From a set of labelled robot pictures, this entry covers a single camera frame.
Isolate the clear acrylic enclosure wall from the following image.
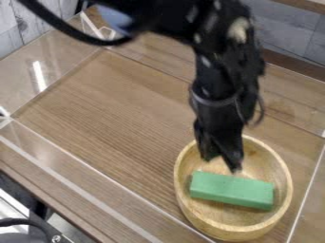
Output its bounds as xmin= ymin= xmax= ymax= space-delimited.
xmin=0 ymin=6 xmax=325 ymax=243

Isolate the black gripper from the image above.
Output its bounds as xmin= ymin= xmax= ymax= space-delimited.
xmin=188 ymin=55 xmax=265 ymax=174

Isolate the black cable at corner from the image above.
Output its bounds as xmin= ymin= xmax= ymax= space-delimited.
xmin=0 ymin=217 xmax=40 ymax=243

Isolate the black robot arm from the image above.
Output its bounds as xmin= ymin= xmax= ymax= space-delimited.
xmin=17 ymin=0 xmax=265 ymax=172

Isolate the round wooden bowl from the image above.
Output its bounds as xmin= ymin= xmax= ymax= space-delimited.
xmin=174 ymin=136 xmax=293 ymax=242

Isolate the black metal frame bracket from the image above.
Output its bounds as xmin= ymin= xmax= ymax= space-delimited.
xmin=27 ymin=200 xmax=77 ymax=243

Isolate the green rectangular block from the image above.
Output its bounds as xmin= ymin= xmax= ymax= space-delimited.
xmin=188 ymin=171 xmax=274 ymax=211

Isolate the clear acrylic corner bracket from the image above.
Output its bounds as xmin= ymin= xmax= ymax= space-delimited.
xmin=80 ymin=12 xmax=120 ymax=41

